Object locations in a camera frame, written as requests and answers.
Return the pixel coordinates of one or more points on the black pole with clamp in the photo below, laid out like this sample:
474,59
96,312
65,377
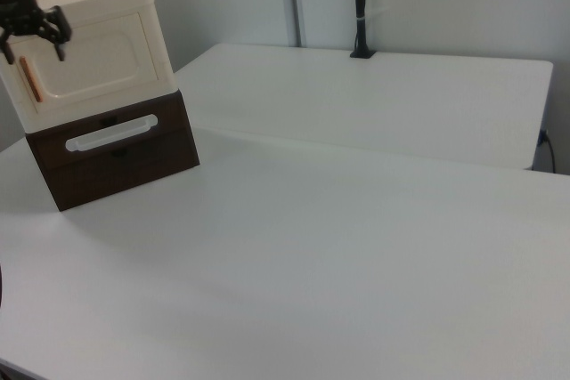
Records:
360,6

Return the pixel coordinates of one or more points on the dark brown drawer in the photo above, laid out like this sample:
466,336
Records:
124,162

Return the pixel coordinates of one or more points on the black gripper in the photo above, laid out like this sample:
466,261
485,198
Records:
18,8

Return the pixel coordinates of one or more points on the cream cabinet door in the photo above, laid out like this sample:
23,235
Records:
98,59

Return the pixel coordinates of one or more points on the cream plastic cabinet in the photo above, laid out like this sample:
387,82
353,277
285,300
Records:
111,2

